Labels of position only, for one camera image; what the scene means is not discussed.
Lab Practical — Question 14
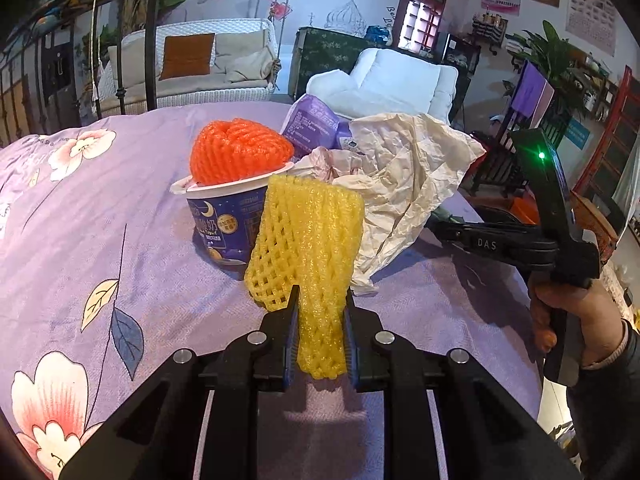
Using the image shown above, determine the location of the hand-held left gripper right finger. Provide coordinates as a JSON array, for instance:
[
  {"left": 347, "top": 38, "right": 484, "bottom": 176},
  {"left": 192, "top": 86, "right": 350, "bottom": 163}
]
[{"left": 342, "top": 292, "right": 583, "bottom": 480}]

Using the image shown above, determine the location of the red telephone booth cabinet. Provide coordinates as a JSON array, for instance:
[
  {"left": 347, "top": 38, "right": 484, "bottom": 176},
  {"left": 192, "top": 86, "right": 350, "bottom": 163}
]
[{"left": 391, "top": 0, "right": 451, "bottom": 56}]

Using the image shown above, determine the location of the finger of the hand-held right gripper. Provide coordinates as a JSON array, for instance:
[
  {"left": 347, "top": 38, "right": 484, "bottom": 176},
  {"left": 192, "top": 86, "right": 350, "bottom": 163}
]
[{"left": 425, "top": 212, "right": 558, "bottom": 268}]

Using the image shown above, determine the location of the red wooden frame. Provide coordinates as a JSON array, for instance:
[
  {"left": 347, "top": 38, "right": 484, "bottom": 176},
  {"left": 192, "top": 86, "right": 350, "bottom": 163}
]
[{"left": 572, "top": 65, "right": 640, "bottom": 221}]

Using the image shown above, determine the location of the black metal bed frame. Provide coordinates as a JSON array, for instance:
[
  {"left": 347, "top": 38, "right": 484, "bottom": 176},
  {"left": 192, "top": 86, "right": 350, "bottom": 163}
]
[{"left": 0, "top": 0, "right": 176, "bottom": 148}]

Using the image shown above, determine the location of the white paper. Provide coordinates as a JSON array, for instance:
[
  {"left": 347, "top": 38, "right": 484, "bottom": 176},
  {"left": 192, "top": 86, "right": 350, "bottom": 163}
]
[{"left": 332, "top": 112, "right": 487, "bottom": 295}]

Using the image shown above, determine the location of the purple plastic packet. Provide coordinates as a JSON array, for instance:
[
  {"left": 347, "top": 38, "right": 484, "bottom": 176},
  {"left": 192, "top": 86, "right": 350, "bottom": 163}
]
[{"left": 280, "top": 94, "right": 358, "bottom": 158}]

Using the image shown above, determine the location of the yellow foam fruit net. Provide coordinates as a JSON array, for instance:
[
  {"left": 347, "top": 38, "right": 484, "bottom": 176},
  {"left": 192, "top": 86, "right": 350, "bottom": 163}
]
[{"left": 244, "top": 174, "right": 366, "bottom": 380}]

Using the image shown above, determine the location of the white lounge chair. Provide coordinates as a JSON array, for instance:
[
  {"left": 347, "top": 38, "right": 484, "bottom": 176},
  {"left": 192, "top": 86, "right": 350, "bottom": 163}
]
[{"left": 306, "top": 48, "right": 459, "bottom": 126}]

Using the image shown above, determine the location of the orange foam fruit net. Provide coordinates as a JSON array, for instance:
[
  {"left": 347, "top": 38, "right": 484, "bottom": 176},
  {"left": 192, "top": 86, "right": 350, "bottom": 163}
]
[{"left": 189, "top": 118, "right": 295, "bottom": 186}]

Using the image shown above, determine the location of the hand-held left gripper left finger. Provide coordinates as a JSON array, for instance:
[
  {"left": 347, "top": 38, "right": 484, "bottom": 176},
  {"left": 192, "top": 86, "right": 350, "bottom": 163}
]
[{"left": 59, "top": 284, "right": 301, "bottom": 480}]

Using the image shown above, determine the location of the white wicker swing sofa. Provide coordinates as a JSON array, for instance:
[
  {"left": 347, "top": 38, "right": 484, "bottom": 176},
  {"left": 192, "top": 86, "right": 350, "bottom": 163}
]
[{"left": 97, "top": 19, "right": 278, "bottom": 116}]

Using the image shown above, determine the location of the green potted plant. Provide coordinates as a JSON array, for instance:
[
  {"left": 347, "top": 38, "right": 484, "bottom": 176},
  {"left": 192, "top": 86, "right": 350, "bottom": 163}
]
[{"left": 507, "top": 21, "right": 601, "bottom": 121}]

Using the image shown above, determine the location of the purple floral bedsheet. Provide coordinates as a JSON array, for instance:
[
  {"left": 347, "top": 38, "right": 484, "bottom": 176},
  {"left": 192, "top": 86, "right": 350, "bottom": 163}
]
[{"left": 0, "top": 102, "right": 546, "bottom": 480}]

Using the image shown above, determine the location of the blue paper cup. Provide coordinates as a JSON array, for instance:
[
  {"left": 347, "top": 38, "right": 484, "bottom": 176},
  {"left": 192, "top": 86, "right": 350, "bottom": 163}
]
[{"left": 170, "top": 161, "right": 293, "bottom": 281}]

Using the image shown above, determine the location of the blue wall sign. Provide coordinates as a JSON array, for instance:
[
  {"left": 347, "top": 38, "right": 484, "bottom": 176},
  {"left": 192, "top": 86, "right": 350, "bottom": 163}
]
[{"left": 567, "top": 120, "right": 591, "bottom": 150}]

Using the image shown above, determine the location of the orange cushion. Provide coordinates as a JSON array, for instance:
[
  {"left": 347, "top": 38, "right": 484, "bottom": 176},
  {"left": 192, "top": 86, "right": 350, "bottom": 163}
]
[{"left": 160, "top": 33, "right": 216, "bottom": 81}]

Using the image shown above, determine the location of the person's right forearm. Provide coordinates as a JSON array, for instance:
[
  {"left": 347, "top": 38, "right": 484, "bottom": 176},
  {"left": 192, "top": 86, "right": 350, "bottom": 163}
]
[{"left": 570, "top": 317, "right": 640, "bottom": 480}]

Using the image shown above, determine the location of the orange plastic bucket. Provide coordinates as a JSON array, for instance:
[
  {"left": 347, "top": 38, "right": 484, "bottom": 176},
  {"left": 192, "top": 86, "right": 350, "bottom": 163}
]
[{"left": 515, "top": 197, "right": 540, "bottom": 223}]

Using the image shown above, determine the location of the purple towel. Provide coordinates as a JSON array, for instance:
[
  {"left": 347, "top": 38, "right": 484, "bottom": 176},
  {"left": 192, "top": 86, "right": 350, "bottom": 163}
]
[{"left": 510, "top": 60, "right": 555, "bottom": 118}]

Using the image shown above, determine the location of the white wall poster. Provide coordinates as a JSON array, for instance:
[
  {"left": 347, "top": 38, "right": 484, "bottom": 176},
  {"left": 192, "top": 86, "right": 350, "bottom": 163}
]
[{"left": 565, "top": 0, "right": 618, "bottom": 56}]

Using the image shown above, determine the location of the cream cushion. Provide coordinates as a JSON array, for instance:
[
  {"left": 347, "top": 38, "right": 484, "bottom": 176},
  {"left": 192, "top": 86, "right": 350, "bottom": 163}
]
[{"left": 214, "top": 30, "right": 273, "bottom": 83}]

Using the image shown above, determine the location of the green patterned cabinet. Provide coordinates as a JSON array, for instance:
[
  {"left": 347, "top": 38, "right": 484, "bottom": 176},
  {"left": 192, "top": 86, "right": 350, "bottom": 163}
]
[{"left": 292, "top": 26, "right": 371, "bottom": 101}]

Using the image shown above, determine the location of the black metal rack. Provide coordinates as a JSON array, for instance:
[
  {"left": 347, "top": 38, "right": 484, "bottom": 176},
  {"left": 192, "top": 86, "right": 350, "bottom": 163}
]
[{"left": 440, "top": 32, "right": 481, "bottom": 126}]

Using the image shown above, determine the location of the pink tissue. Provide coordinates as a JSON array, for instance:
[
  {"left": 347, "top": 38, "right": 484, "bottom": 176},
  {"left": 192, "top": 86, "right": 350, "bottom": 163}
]
[{"left": 290, "top": 146, "right": 351, "bottom": 183}]

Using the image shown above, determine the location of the person's right hand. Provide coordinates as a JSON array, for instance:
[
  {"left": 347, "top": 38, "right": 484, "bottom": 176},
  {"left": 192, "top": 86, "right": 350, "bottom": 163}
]
[{"left": 529, "top": 280, "right": 627, "bottom": 368}]

